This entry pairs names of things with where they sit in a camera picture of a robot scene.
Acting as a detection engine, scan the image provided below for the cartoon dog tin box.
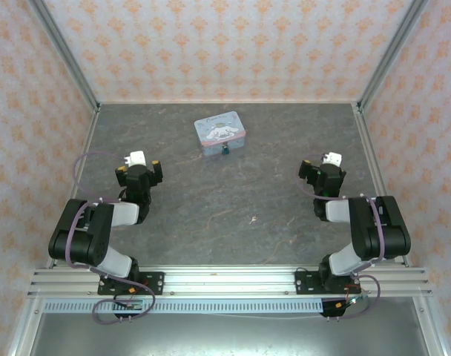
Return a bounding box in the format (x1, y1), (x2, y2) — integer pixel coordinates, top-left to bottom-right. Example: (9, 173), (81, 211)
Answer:
(194, 111), (246, 157)

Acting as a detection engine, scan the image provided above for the small circuit board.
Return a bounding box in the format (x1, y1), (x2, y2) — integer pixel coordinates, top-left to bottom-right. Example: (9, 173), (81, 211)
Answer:
(113, 295), (144, 312)
(331, 294), (369, 311)

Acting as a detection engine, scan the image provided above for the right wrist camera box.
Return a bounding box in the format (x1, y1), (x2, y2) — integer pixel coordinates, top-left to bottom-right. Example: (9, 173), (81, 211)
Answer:
(320, 151), (343, 167)

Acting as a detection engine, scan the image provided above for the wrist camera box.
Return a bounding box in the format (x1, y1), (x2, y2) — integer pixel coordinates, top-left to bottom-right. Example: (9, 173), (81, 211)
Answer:
(320, 151), (343, 167)
(123, 149), (148, 168)

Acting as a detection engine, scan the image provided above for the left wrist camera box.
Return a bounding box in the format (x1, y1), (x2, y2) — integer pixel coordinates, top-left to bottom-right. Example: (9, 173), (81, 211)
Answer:
(123, 149), (148, 168)

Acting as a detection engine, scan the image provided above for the aluminium side rail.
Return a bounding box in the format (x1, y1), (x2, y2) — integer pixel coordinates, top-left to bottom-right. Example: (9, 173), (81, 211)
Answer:
(352, 102), (412, 267)
(46, 103), (101, 268)

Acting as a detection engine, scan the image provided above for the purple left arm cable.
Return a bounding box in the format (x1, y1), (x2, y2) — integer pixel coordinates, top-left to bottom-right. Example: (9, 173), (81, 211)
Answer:
(64, 151), (157, 325)

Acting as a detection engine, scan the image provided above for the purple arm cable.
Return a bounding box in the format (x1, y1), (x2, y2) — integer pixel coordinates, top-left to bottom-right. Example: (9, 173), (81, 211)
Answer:
(294, 154), (388, 322)
(64, 151), (157, 325)

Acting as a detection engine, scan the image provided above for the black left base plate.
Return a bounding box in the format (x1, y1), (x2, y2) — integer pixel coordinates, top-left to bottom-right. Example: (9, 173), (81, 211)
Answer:
(97, 271), (166, 296)

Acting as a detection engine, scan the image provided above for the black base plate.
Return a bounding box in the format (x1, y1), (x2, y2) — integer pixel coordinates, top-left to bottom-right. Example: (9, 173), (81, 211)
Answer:
(294, 269), (362, 296)
(97, 271), (166, 296)

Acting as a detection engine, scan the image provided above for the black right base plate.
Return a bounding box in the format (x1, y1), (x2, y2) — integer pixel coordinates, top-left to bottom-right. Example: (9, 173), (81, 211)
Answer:
(294, 269), (362, 296)

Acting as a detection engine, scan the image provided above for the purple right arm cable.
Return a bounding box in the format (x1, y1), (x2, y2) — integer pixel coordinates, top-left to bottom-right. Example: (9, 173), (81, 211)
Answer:
(294, 154), (388, 322)

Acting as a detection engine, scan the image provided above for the aluminium frame post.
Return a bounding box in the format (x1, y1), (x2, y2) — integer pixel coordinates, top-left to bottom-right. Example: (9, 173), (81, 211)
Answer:
(358, 0), (429, 112)
(27, 0), (102, 113)

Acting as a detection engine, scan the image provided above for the aluminium cross rail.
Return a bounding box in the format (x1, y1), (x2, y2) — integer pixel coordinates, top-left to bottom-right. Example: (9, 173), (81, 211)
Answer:
(26, 265), (433, 298)

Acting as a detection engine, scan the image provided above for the white slotted cable duct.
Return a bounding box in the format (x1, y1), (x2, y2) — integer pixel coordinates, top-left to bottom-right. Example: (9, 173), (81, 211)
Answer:
(42, 299), (325, 314)

